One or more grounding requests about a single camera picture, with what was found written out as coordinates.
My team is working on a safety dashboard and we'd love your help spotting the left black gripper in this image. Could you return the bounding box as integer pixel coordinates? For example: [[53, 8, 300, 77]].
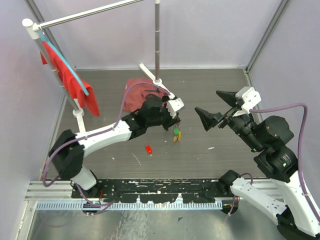
[[147, 103, 181, 132]]

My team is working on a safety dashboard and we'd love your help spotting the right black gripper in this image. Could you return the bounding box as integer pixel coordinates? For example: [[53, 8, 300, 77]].
[[193, 89, 263, 150]]

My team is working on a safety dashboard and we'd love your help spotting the keyring with yellow tag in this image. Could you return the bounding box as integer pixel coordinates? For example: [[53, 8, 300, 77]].
[[173, 124, 182, 143]]

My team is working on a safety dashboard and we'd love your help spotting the green tagged key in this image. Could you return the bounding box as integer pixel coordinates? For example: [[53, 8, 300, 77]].
[[173, 128, 180, 135]]

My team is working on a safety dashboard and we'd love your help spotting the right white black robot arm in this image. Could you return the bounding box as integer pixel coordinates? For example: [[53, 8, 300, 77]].
[[195, 87, 320, 240]]

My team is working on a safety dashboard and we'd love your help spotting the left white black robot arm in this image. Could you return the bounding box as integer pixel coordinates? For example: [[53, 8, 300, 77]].
[[48, 96, 184, 198]]

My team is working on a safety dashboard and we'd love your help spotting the red tagged key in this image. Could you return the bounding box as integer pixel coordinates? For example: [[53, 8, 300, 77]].
[[145, 145, 153, 156]]

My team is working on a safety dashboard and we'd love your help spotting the maroon cloth bag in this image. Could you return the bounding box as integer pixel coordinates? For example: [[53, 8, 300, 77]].
[[122, 78, 168, 113]]

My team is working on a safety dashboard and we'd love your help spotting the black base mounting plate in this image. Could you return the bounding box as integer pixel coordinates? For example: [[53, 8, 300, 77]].
[[83, 178, 237, 204]]

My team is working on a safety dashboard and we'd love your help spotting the red hanging cloth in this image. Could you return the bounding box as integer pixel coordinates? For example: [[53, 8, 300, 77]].
[[42, 41, 100, 117]]

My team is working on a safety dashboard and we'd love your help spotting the blue clothes hanger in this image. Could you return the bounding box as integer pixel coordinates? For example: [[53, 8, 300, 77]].
[[37, 31, 89, 96]]

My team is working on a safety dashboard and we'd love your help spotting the white metal clothes rack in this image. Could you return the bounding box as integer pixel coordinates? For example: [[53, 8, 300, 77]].
[[21, 0, 179, 133]]

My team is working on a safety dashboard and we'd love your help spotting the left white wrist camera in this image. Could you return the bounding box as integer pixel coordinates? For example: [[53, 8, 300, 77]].
[[166, 98, 185, 119]]

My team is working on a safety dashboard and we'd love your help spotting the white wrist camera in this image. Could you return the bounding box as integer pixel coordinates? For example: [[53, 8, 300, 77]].
[[166, 98, 185, 119], [233, 86, 261, 117]]

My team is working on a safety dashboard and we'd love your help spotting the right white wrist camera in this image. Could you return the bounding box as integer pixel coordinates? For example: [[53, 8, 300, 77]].
[[233, 86, 261, 117]]

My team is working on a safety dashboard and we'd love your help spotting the white slotted cable duct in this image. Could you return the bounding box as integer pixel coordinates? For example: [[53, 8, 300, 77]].
[[35, 198, 223, 212]]

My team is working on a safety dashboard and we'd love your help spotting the aluminium frame post right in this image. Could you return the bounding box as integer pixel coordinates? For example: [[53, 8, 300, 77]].
[[245, 0, 292, 74]]

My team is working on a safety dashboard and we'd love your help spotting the aluminium frame post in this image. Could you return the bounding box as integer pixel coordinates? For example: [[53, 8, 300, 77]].
[[245, 0, 292, 74], [24, 0, 76, 67]]

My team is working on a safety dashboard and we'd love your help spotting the aluminium frame post left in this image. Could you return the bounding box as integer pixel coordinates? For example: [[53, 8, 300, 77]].
[[24, 0, 76, 67]]

